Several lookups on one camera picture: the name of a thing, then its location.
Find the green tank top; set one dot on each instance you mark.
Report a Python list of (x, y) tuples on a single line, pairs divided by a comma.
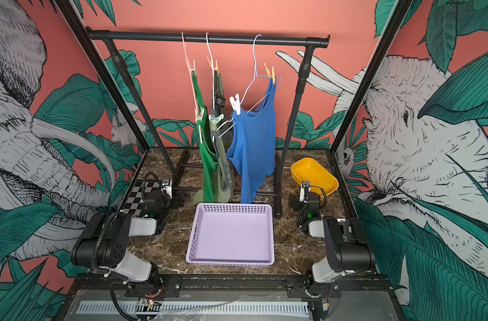
[(207, 192)]

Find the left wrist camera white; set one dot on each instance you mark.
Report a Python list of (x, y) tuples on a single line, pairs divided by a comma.
[(167, 187)]

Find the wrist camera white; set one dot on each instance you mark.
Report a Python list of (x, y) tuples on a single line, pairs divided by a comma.
[(305, 191), (167, 187)]

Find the olive tank top grey trim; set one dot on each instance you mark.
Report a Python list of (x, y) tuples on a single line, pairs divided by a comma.
[(224, 179)]

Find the checkerboard calibration plate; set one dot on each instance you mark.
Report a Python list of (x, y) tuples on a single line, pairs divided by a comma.
[(133, 203)]

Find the yellow plastic bowl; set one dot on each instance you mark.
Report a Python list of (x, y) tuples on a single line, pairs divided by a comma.
[(308, 169)]

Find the lavender plastic basket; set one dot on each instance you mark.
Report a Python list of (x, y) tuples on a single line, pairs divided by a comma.
[(232, 234)]

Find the white wire hanger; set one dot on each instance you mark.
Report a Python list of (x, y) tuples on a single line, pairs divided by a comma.
[(213, 97)]

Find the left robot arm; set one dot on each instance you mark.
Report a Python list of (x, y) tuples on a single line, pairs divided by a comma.
[(103, 245)]

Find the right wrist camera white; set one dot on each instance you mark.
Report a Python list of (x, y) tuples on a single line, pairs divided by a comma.
[(305, 191)]

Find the black clothes rack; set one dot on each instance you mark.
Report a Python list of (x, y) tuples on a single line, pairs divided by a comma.
[(310, 43)]

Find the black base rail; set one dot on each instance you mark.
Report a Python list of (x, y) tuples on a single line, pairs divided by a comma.
[(295, 286)]

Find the grey clothespin on green top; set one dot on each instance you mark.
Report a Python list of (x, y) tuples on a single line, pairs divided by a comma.
[(200, 115)]

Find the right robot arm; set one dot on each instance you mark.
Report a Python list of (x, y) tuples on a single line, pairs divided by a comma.
[(348, 250)]

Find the wooden clothespin on olive top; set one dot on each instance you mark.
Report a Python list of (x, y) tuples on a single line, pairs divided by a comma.
[(213, 64)]

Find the pink wire hanger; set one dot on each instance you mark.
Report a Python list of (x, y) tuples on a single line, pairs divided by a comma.
[(196, 108)]

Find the blue tank top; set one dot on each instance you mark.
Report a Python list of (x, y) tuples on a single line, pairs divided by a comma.
[(253, 148)]

